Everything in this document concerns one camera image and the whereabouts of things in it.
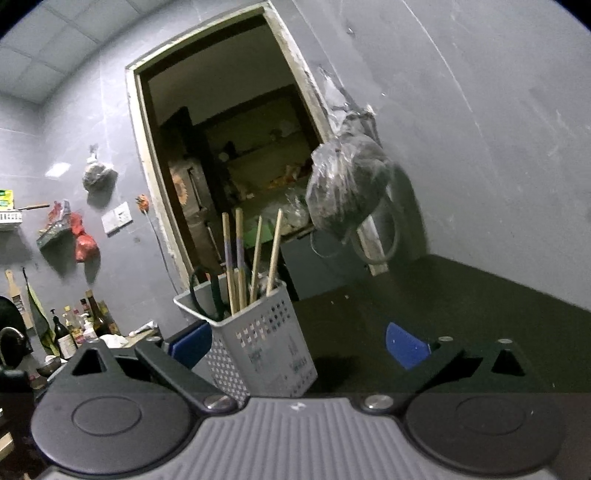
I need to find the white perforated utensil holder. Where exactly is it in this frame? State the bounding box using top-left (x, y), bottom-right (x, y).
top-left (173, 278), bottom-right (319, 409)

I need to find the clear empty plastic bag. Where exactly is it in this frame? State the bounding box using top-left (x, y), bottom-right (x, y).
top-left (318, 67), bottom-right (356, 134)

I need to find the plastic bag with dark contents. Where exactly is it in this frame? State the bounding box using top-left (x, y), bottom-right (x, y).
top-left (305, 133), bottom-right (394, 241)

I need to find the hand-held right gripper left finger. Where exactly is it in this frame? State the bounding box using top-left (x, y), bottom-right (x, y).
top-left (46, 320), bottom-right (241, 414)

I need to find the grey hose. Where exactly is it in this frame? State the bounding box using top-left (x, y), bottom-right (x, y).
top-left (348, 175), bottom-right (403, 267)

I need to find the grey cabinet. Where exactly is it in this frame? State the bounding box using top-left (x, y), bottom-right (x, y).
top-left (279, 228), bottom-right (370, 302)

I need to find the wooden handled brush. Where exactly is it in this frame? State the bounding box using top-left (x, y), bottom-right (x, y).
top-left (4, 269), bottom-right (25, 319)

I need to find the pale upright plank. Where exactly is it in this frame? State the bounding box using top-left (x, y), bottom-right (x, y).
top-left (359, 217), bottom-right (389, 277)

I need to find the small dark hanging bag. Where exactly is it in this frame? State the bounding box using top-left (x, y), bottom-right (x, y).
top-left (82, 145), bottom-right (118, 192)

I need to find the dark wooden door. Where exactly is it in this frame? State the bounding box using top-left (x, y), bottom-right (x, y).
top-left (159, 106), bottom-right (218, 278)

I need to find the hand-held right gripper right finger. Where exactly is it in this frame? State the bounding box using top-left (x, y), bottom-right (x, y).
top-left (358, 322), bottom-right (550, 414)

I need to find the grey wall rack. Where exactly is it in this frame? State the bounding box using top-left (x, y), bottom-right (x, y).
top-left (36, 200), bottom-right (77, 252)

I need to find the cluster of sauce bottles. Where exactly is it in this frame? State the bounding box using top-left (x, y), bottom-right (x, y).
top-left (48, 290), bottom-right (114, 361)

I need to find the white wall switch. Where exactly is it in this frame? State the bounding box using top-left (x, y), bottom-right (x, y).
top-left (102, 202), bottom-right (134, 237)

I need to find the red plastic bag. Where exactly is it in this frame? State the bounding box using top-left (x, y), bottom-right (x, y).
top-left (69, 211), bottom-right (101, 264)

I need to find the orange door poster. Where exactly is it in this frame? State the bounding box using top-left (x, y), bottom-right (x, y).
top-left (168, 159), bottom-right (191, 208)

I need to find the cream door frame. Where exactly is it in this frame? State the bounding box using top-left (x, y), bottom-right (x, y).
top-left (126, 0), bottom-right (384, 296)

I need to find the green cloth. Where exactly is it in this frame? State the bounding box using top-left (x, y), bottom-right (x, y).
top-left (23, 272), bottom-right (60, 357)

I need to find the wooden shelf unit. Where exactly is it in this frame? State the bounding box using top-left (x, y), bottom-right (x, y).
top-left (203, 92), bottom-right (324, 232)

